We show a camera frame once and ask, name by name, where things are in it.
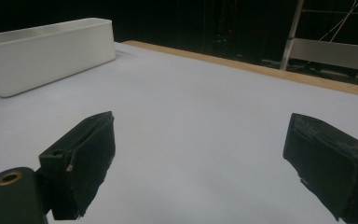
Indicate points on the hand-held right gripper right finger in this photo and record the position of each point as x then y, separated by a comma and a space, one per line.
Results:
332, 165

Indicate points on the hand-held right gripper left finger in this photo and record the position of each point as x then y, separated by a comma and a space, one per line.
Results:
84, 161

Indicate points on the white plastic bin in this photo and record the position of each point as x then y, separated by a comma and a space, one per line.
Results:
43, 62

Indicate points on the white metal stand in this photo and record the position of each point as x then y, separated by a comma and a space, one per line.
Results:
329, 53

